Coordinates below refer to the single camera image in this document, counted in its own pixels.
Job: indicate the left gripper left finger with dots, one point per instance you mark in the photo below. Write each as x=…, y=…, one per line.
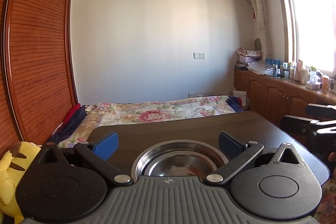
x=95, y=155

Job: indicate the wooden sideboard cabinet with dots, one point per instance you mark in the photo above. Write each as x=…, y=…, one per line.
x=274, y=98

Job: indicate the bottles on windowsill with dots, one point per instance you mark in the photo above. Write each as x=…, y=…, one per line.
x=298, y=74

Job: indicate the yellow plush toy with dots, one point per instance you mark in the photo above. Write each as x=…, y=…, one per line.
x=14, y=164

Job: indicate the patterned curtain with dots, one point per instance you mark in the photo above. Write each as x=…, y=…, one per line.
x=259, y=8

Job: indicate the clutter pile on cabinet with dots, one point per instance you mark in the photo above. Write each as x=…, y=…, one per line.
x=248, y=57

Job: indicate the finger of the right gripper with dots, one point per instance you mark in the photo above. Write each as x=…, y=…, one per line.
x=303, y=126
x=321, y=111

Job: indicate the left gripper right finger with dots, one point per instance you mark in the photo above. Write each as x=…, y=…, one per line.
x=241, y=156

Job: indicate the navy blue blanket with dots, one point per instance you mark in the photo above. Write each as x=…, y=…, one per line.
x=67, y=129

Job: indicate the floral bed blanket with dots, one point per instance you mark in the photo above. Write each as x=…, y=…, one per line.
x=109, y=114

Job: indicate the red cloth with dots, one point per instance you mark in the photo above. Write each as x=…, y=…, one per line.
x=70, y=114

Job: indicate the large steel bowl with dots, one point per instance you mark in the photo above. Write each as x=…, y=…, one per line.
x=156, y=150

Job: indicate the wall outlet strip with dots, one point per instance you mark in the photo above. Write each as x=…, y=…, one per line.
x=200, y=94

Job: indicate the wooden louvered wardrobe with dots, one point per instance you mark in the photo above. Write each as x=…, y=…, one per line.
x=37, y=79

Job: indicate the white wall switch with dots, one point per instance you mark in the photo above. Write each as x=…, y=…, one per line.
x=199, y=56

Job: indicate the white paper box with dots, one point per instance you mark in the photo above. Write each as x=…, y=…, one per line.
x=242, y=95

